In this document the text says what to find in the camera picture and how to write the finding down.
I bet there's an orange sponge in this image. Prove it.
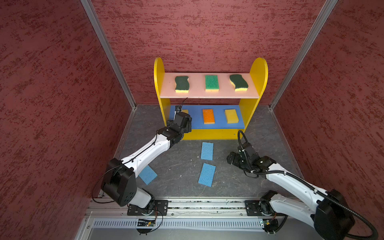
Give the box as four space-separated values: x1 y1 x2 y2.
202 109 215 125

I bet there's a light blue sponge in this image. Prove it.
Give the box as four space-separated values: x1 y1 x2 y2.
139 166 158 185
201 142 214 161
198 163 216 187

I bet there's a dark green wavy sponge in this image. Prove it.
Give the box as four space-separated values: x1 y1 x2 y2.
175 76 190 93
230 74 249 92

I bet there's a bright green rectangular sponge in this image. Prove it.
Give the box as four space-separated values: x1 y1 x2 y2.
205 75 220 92

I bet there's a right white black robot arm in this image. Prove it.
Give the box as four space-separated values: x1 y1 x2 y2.
227 143 355 240

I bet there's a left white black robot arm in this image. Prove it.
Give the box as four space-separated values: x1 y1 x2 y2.
101 112 192 215

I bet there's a blue lower shelf board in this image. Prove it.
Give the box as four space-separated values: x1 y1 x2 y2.
182 105 245 130

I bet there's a pink upper shelf board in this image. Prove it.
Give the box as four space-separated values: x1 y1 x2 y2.
155 73 261 99

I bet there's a right small circuit board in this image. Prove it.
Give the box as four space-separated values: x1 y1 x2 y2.
263 219 279 229

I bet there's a small circuit board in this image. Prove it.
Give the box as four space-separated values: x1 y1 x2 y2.
137 219 156 228
263 219 279 229

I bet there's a left small circuit board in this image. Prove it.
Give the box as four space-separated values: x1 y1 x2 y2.
137 219 156 228

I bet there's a left aluminium corner profile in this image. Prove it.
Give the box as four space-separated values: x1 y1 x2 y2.
81 0 137 111

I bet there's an aluminium corner profile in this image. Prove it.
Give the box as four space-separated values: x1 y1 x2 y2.
81 0 137 111
269 0 338 112

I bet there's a right aluminium corner profile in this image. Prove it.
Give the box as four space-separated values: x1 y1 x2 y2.
269 0 338 112

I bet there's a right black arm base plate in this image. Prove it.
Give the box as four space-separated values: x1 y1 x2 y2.
245 200 275 216

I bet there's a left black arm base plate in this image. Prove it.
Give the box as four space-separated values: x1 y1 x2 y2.
127 200 169 216

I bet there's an aluminium mounting rail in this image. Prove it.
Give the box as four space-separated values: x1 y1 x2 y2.
85 197 319 218

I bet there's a white slotted cable duct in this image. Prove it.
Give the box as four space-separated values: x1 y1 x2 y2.
92 218 264 232

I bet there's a black corrugated cable conduit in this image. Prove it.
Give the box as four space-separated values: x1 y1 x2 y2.
237 129 379 240

